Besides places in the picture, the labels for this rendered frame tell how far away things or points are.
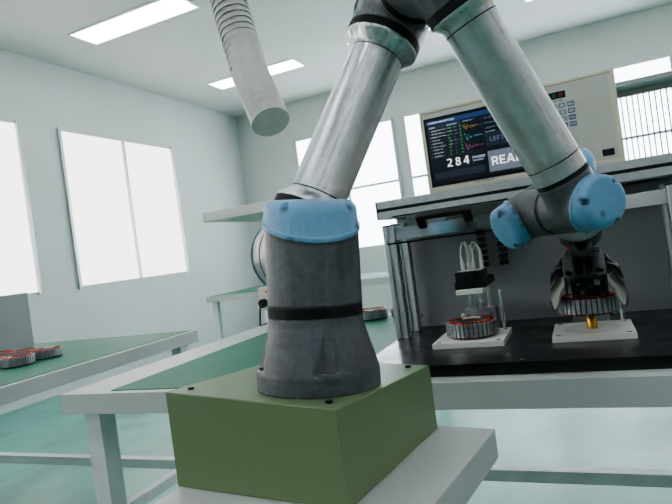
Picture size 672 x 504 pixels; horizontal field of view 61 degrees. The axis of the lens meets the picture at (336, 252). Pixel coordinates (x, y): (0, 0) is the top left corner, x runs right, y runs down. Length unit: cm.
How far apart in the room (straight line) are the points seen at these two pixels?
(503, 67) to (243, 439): 56
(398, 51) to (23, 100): 567
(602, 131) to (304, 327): 93
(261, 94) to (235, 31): 35
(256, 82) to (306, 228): 183
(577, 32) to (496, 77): 718
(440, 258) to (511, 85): 81
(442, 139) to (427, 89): 666
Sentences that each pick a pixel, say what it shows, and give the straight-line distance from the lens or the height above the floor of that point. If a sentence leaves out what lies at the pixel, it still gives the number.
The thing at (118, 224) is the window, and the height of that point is 163.
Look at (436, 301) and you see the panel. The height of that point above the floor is 83.
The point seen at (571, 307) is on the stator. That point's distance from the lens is 118.
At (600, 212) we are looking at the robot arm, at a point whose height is 101.
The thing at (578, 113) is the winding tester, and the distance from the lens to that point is 140.
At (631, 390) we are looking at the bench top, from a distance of 103.
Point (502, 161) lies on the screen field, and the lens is 140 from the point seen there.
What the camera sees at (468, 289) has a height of 88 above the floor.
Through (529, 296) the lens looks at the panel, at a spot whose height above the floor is 83.
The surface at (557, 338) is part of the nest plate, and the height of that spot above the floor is 78.
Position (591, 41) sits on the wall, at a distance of 794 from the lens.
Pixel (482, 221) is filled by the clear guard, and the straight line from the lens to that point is 113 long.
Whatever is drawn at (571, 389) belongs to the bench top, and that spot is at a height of 73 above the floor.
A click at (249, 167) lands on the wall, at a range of 904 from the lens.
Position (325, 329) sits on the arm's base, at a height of 92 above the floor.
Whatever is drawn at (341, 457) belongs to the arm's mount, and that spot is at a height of 80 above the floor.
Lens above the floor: 101
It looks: level
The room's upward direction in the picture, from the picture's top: 8 degrees counter-clockwise
